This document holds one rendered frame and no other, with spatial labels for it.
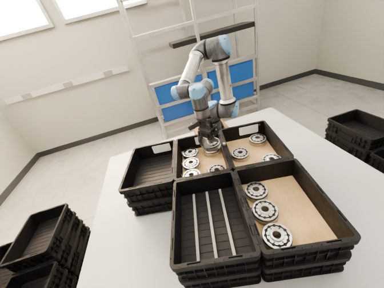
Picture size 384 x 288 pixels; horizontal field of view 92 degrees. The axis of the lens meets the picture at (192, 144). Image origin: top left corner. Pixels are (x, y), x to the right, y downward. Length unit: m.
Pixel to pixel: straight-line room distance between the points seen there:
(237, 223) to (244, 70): 2.56
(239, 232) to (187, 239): 0.22
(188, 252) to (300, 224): 0.45
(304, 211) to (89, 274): 1.01
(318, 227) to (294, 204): 0.12
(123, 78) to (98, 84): 0.44
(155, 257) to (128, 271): 0.13
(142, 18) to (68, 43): 1.20
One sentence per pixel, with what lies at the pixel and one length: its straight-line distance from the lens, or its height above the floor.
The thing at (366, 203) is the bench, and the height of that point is 0.70.
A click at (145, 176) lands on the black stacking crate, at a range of 1.22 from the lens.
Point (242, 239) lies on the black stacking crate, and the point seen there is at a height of 0.83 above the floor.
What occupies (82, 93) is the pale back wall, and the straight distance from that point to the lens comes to 3.89.
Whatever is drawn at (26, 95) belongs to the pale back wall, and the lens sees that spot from 4.16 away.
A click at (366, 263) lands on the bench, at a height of 0.70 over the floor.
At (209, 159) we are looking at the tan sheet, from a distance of 1.18.
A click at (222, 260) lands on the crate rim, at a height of 0.93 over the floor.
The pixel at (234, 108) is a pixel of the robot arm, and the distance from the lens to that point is 1.34.
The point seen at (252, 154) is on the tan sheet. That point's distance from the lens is 1.18.
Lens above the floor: 1.57
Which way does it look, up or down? 33 degrees down
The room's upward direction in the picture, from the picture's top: 15 degrees counter-clockwise
